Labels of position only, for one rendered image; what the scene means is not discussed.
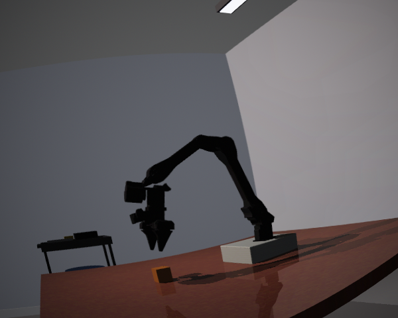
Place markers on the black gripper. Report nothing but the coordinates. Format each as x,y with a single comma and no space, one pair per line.
158,230

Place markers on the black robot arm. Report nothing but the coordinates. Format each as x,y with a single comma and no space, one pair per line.
224,148

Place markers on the orange block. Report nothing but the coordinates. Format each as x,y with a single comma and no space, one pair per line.
162,274

